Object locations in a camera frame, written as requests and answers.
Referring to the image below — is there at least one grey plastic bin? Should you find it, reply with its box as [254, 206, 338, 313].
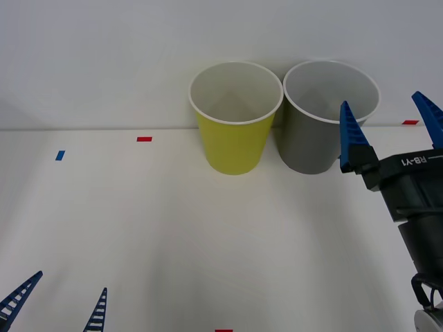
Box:
[282, 59, 381, 175]

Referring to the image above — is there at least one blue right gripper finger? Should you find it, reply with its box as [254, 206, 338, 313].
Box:
[410, 91, 443, 151]
[338, 100, 381, 176]

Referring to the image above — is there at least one yellow-green plastic bin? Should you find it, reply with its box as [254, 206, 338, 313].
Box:
[188, 61, 284, 176]

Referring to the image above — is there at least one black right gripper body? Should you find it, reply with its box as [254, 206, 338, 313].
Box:
[361, 148, 443, 224]

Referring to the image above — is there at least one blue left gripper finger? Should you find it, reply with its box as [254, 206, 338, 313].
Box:
[82, 287, 108, 332]
[0, 270, 44, 332]

